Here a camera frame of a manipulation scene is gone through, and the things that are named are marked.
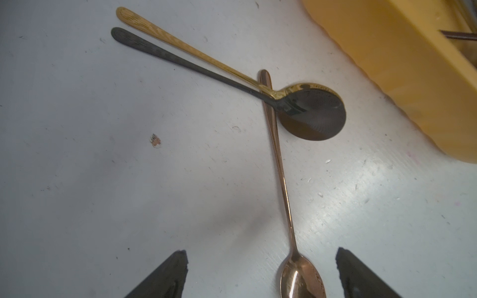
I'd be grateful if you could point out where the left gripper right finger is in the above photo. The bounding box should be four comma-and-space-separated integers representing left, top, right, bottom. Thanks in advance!
335, 247, 401, 298

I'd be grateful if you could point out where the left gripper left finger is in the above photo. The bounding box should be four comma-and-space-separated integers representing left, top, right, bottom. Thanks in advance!
126, 250, 188, 298

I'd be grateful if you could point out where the yellow plastic storage box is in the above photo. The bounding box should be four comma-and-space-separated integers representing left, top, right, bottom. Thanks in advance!
303, 1, 477, 163

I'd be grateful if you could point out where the purple iridescent spoon dark handle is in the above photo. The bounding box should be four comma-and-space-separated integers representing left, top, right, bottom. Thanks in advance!
440, 30, 477, 41

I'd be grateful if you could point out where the black spoon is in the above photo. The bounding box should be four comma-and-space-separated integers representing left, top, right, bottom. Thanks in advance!
111, 27, 347, 140

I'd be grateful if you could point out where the plain gold long spoon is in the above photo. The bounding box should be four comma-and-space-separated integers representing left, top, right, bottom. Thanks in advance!
111, 7, 342, 108

